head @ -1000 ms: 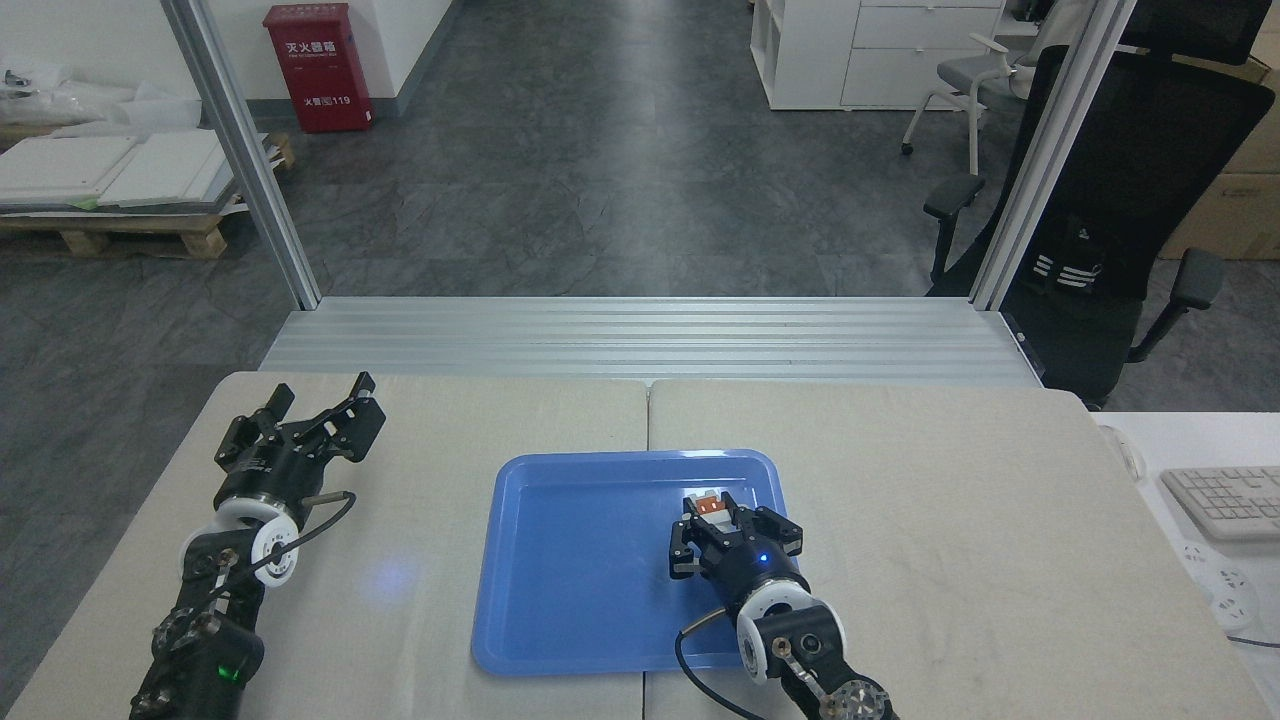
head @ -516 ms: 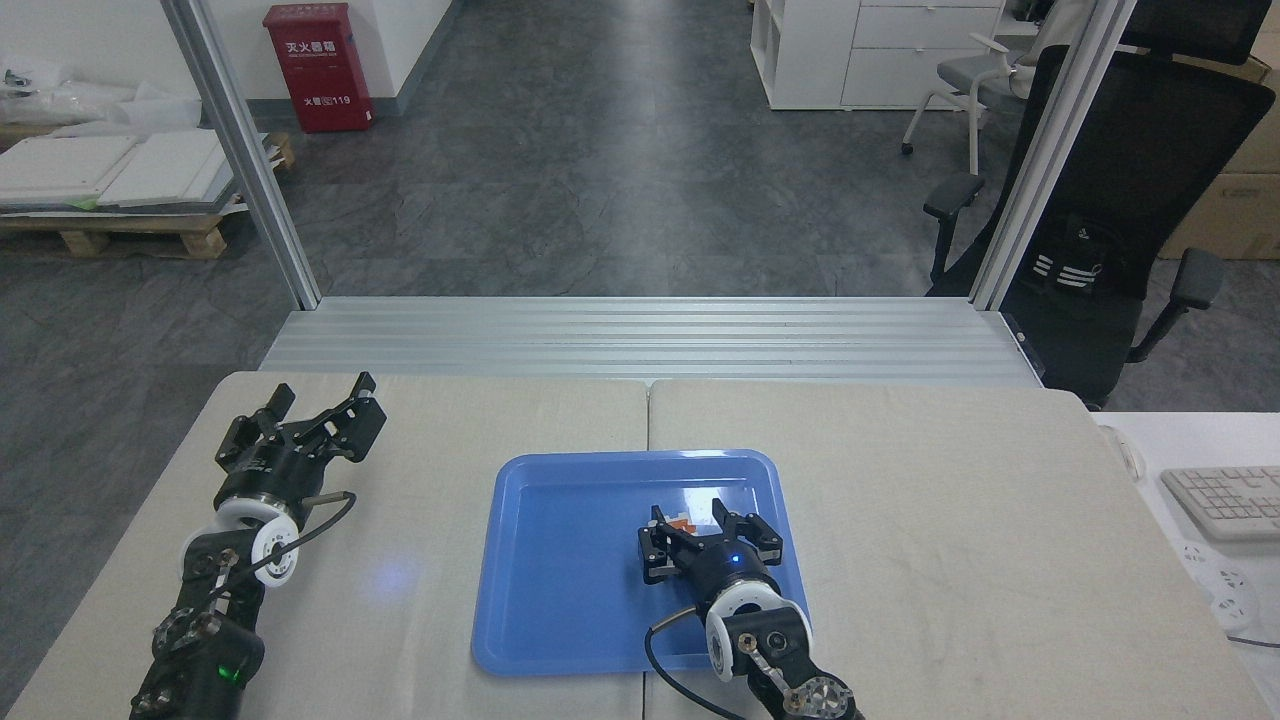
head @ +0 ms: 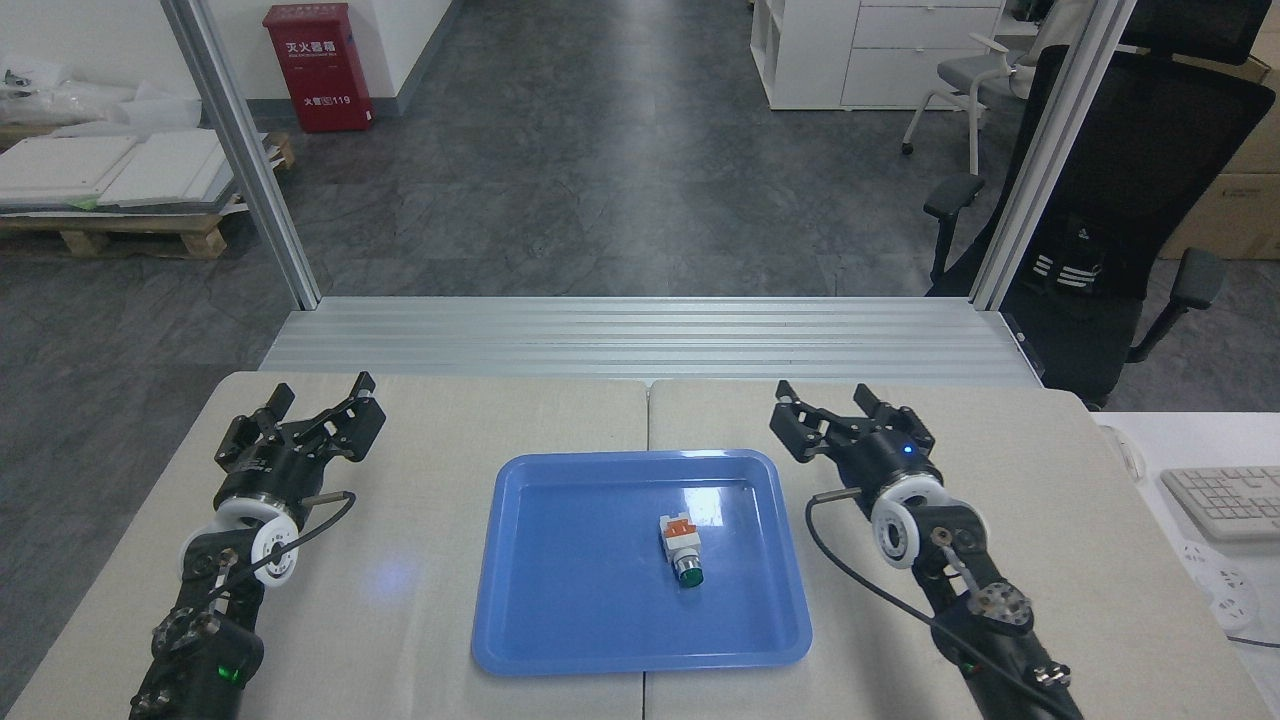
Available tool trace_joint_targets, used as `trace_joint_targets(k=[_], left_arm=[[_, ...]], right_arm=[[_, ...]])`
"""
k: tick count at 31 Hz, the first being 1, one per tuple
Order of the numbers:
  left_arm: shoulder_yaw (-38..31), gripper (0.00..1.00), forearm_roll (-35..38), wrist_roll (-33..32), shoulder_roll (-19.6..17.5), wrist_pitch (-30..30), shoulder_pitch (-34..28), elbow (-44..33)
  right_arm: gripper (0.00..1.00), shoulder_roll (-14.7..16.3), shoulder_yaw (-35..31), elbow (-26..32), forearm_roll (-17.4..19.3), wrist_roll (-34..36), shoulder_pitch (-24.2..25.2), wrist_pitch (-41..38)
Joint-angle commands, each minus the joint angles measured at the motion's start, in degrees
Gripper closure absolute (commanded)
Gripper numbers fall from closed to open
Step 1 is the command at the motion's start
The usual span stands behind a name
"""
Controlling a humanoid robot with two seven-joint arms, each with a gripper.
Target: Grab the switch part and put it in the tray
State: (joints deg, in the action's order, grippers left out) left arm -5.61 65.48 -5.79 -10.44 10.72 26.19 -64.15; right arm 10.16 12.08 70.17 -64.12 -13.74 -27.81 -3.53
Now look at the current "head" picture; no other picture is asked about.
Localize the grey white office chair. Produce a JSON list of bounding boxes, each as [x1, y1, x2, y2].
[[900, 30, 1046, 176]]

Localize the green push button switch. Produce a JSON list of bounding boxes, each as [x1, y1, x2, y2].
[[657, 512, 706, 589]]

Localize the white drawer cabinet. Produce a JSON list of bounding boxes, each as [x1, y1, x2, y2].
[[750, 0, 1006, 111]]

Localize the white keyboard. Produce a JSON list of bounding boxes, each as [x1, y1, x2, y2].
[[1160, 465, 1280, 543]]

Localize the silver aluminium rail platform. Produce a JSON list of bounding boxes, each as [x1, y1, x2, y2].
[[258, 296, 1046, 389]]

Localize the wooden pallet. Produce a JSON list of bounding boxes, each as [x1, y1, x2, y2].
[[0, 130, 297, 261]]

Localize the black office chair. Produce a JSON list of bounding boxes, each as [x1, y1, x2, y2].
[[922, 0, 1277, 409]]

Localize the white power strip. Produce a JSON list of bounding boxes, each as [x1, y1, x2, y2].
[[1175, 540, 1261, 631]]

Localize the blue plastic tray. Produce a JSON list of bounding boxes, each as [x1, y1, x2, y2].
[[471, 449, 813, 677]]

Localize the red fire extinguisher box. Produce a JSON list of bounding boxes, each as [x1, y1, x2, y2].
[[263, 3, 374, 134]]

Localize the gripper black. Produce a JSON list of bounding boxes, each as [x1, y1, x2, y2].
[[770, 381, 947, 507], [214, 372, 388, 516]]

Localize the silver aluminium post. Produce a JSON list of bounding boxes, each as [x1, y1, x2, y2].
[[970, 0, 1141, 311], [160, 0, 321, 309]]

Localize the white flat boards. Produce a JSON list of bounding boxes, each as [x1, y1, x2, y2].
[[0, 128, 271, 213]]

